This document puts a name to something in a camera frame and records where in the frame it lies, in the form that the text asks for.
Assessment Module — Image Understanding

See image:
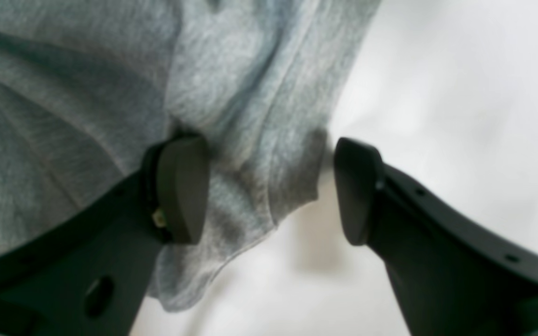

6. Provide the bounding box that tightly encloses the grey t-shirt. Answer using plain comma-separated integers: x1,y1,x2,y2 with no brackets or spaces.
0,0,380,312

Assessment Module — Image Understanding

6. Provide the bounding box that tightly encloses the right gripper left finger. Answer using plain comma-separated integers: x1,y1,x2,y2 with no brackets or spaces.
0,135,211,336

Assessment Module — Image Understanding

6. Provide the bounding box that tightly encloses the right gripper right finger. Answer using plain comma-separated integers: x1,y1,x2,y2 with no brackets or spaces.
333,138,538,336

